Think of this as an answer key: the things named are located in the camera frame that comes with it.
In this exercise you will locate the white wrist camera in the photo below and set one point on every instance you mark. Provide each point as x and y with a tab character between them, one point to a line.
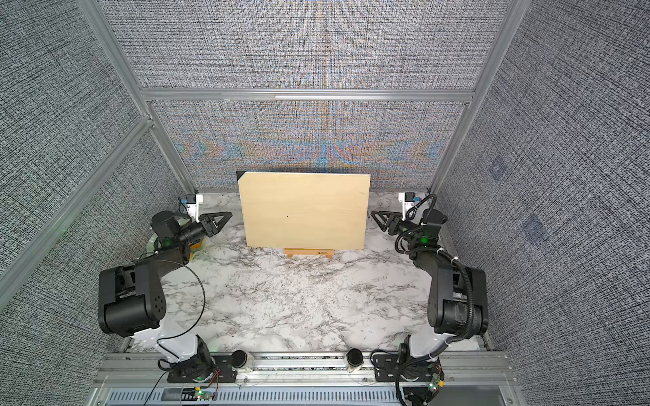
410	205
192	204

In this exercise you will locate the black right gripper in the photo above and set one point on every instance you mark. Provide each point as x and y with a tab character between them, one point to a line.
389	220

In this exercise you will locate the left silver knob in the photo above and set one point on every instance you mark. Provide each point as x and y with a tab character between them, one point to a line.
242	360

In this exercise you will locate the silver knob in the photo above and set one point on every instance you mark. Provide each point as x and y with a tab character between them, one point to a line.
354	360
242	360

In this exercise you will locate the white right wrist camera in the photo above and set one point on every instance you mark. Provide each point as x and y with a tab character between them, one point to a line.
410	205

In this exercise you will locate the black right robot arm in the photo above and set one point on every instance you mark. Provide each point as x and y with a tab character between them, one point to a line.
457	298

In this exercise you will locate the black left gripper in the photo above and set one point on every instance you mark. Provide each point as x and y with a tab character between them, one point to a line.
213	227

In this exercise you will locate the small wooden easel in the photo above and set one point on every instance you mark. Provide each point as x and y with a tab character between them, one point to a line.
293	252

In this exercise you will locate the green circuit board right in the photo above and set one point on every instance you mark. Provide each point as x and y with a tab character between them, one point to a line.
435	384

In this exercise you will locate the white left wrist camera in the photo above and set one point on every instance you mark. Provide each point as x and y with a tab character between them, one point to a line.
192	204

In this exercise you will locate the aluminium enclosure frame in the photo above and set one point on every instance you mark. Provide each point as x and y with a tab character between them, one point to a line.
33	254

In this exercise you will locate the green circuit board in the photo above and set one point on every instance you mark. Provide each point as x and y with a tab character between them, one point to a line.
435	384
204	394

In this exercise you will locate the green plate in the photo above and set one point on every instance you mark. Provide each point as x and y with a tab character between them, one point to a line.
155	245

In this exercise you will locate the light wooden board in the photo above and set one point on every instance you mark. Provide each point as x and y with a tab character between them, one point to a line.
304	210

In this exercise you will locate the right silver knob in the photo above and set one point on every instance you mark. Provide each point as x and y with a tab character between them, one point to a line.
354	360

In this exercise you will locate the green circuit board left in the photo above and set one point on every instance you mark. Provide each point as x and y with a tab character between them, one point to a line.
204	394

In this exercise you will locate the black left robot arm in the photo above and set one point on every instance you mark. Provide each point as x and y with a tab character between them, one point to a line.
132	304

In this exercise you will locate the aluminium front rail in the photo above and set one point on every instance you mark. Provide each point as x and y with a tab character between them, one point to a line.
312	378

